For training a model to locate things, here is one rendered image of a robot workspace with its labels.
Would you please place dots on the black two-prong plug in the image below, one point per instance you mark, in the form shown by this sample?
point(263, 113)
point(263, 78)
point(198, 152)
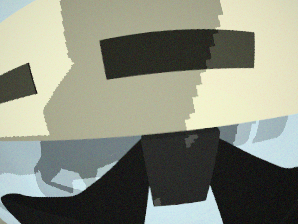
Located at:
point(180, 164)

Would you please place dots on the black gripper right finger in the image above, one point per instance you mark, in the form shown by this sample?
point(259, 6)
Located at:
point(249, 190)

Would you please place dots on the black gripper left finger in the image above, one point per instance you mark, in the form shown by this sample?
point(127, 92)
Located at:
point(118, 197)

